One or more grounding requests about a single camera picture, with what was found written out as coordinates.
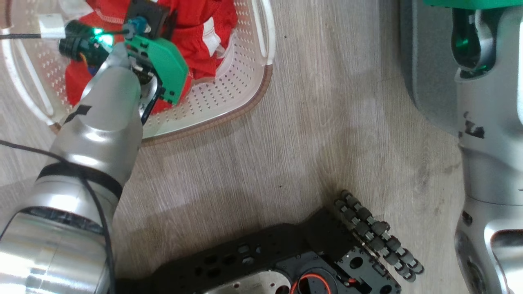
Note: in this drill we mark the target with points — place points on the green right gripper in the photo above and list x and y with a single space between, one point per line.
474 3

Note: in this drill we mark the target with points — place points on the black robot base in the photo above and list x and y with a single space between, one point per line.
253 257

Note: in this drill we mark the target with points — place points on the red and white garment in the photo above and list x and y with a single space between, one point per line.
192 24

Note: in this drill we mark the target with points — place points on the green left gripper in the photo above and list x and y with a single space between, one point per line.
163 65

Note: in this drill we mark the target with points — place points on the grey fabric sofa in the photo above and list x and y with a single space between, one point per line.
429 61

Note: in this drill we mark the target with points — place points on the black roller omni wheel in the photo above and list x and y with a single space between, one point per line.
380 237

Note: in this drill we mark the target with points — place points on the cream perforated laundry basket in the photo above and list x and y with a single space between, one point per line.
237 85

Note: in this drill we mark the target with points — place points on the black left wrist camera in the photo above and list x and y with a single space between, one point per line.
149 14

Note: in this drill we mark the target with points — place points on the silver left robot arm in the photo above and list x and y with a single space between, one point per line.
94 134

